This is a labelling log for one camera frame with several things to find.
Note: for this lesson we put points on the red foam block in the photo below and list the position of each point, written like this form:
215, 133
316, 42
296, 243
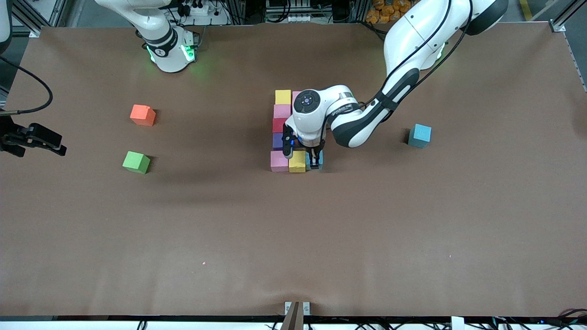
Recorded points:
279, 125

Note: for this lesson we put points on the small metal bracket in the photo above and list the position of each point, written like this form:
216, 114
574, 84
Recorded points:
306, 308

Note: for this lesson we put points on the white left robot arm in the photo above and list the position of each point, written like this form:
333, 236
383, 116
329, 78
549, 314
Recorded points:
412, 41

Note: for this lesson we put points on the pile of orange objects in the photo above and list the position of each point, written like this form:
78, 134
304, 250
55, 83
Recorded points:
385, 11

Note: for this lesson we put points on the purple foam block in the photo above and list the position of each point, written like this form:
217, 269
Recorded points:
277, 141

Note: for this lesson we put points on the yellow foam block chipped corner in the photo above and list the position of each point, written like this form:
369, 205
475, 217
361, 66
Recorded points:
297, 162

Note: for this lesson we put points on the green foam block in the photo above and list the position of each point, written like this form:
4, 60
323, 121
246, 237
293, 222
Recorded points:
135, 162

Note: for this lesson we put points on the aluminium table edge rail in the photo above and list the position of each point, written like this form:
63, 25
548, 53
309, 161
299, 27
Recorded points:
580, 64

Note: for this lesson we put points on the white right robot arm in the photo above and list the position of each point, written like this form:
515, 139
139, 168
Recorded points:
165, 46

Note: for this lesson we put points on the orange foam block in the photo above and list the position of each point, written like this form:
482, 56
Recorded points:
142, 115

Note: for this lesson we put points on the blue foam block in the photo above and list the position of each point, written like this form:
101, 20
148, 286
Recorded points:
420, 135
308, 166

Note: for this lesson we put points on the grey metal rack device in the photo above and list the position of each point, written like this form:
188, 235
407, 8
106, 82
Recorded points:
289, 11

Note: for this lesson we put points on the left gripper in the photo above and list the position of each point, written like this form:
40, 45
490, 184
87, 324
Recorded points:
314, 156

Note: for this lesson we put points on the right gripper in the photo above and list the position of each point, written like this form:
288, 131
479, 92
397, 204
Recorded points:
11, 137

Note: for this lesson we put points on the white table edge strip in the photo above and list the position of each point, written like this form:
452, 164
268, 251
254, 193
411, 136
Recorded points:
91, 326

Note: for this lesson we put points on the table cover sheet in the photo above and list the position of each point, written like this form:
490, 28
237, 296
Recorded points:
293, 256

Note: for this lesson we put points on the yellow foam block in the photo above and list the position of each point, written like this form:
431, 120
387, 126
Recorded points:
283, 97

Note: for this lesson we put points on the aluminium frame profile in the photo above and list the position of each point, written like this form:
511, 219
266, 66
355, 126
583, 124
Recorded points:
32, 18
565, 11

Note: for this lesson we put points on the light pink foam block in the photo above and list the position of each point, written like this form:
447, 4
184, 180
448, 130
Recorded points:
282, 111

